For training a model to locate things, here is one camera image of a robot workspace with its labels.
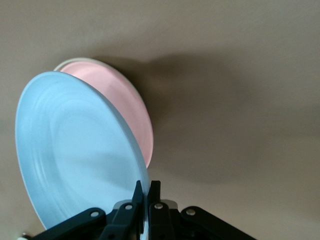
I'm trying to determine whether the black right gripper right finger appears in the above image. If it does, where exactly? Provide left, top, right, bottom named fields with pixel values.
left=148, top=179, right=257, bottom=240

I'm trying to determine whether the blue plate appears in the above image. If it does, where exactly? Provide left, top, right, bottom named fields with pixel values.
left=14, top=70, right=151, bottom=240

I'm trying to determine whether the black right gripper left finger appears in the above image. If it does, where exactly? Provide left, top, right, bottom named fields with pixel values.
left=24, top=179, right=146, bottom=240

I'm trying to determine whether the pink plate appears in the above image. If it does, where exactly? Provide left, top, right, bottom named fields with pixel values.
left=59, top=61, right=154, bottom=169

